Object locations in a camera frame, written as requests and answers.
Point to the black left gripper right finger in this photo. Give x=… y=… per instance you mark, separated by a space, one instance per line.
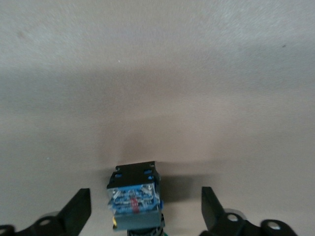
x=212 y=214

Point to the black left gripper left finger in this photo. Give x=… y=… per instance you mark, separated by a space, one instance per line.
x=76 y=211

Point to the green push button switch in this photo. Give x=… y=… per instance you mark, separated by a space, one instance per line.
x=133 y=194

